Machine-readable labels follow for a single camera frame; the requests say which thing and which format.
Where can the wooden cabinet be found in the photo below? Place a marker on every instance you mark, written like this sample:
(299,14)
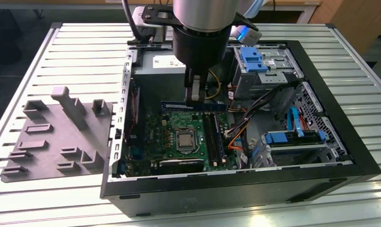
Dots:
(360,21)

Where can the green motherboard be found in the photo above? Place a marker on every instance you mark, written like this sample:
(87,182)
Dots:
(159,127)

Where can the black PC case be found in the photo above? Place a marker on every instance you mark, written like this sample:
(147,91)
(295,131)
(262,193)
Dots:
(210,196)

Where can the black graphics card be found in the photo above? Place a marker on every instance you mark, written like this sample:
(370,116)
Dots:
(178,166)

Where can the grey parts rack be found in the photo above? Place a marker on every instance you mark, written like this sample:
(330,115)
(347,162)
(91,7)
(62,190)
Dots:
(51,146)

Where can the metal drive cage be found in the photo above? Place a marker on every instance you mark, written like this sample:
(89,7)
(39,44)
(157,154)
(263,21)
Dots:
(272,78)

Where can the silver CPU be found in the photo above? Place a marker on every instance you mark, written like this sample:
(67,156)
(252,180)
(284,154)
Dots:
(186,141)

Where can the wooden desk white frame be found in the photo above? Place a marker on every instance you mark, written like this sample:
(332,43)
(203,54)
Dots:
(131,13)

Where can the white power supply label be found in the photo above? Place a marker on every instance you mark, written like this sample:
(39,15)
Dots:
(163,62)

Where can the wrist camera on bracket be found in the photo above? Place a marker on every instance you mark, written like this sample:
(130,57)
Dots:
(146,14)

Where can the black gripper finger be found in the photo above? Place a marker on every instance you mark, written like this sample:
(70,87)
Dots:
(189,89)

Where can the CPU socket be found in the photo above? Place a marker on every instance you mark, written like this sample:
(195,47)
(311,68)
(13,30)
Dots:
(186,130)

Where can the blue drive bay latch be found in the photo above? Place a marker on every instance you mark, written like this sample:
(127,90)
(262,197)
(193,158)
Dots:
(252,59)

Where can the hard disk in blue carrier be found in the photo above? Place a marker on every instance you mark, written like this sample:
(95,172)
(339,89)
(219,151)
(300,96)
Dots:
(276,138)

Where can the grey power supply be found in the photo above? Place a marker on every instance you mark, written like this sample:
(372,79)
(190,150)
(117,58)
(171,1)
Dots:
(162,85)

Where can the blue RAM stick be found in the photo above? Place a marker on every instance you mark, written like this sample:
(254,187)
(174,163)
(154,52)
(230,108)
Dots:
(222,142)
(175,106)

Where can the white wrist webcam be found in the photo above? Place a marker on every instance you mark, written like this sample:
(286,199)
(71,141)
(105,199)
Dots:
(248,35)

